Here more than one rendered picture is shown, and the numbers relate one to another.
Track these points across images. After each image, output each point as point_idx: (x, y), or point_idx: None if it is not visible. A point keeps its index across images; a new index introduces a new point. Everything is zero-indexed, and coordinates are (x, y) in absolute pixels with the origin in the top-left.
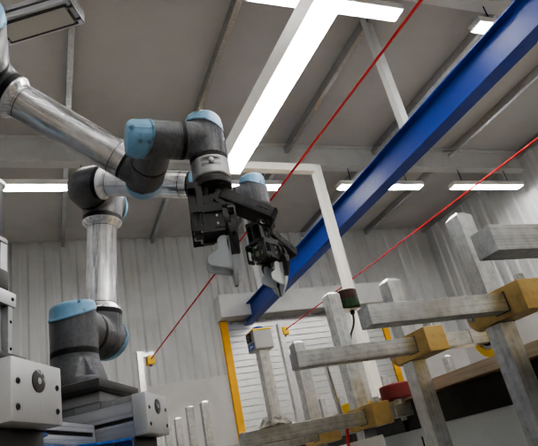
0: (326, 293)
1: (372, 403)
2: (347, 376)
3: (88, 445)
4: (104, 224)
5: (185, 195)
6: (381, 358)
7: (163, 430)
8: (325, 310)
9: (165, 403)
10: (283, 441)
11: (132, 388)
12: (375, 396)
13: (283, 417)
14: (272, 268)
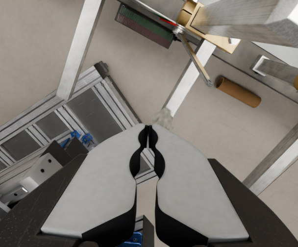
0: None
1: (232, 52)
2: (211, 33)
3: None
4: None
5: None
6: (291, 130)
7: (60, 166)
8: (245, 26)
9: (35, 172)
10: (91, 34)
11: None
12: (237, 42)
13: (168, 123)
14: (82, 236)
